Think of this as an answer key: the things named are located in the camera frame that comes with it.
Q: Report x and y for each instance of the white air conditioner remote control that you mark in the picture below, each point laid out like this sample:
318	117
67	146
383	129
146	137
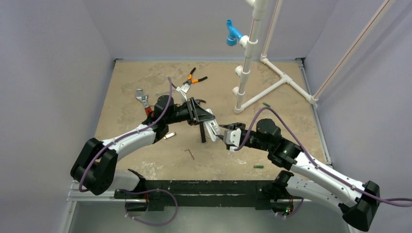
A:
212	128

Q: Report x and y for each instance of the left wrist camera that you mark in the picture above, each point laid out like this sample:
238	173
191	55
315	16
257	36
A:
182	92

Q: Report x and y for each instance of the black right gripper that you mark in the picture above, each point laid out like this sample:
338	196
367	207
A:
242	131

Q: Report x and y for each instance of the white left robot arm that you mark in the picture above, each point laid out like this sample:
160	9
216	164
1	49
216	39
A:
95	167

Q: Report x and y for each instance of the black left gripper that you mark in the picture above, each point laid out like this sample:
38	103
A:
196	114

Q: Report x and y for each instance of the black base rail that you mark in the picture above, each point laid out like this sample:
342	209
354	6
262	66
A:
155	195

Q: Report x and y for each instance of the claw hammer black handle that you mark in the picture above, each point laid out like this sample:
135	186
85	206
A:
201	126

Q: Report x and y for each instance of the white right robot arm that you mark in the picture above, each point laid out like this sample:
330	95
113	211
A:
354	199

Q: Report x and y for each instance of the orange black pliers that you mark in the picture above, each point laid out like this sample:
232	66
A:
190	80

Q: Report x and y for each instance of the blue pipe fitting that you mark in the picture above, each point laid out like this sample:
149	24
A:
234	35

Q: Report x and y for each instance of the red handled tool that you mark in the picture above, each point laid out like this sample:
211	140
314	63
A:
149	111

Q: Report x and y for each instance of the silver white battery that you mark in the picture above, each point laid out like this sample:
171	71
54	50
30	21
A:
169	135

